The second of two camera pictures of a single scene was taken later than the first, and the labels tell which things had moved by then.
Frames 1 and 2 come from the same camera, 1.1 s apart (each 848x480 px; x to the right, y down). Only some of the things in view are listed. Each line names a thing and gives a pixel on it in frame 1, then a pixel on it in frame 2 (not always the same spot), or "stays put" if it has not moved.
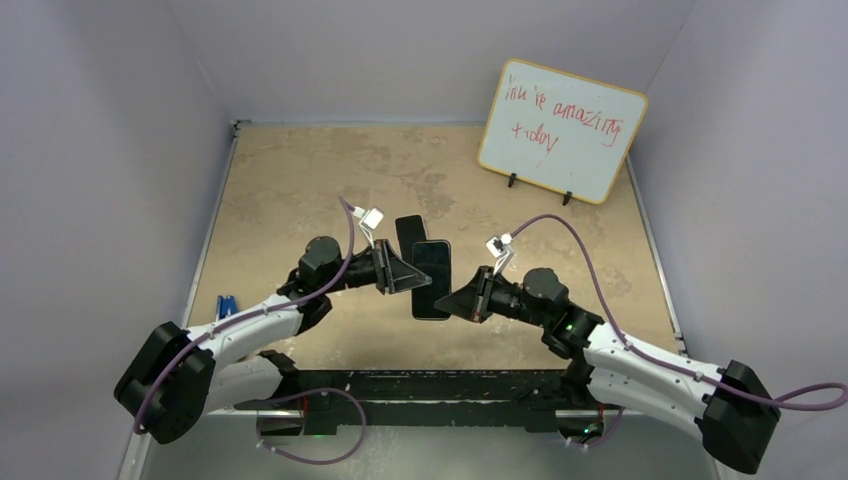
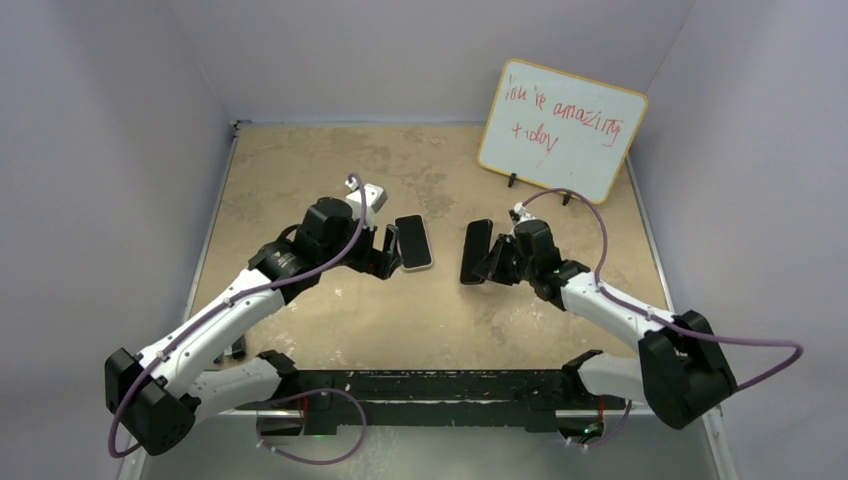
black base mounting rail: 542,397 stays put
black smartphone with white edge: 410,230 stays put
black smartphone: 410,230 stays put
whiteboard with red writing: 560,131 stays put
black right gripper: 472,302 to 488,267
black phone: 432,259 to 477,248
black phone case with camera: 432,259 to 476,247
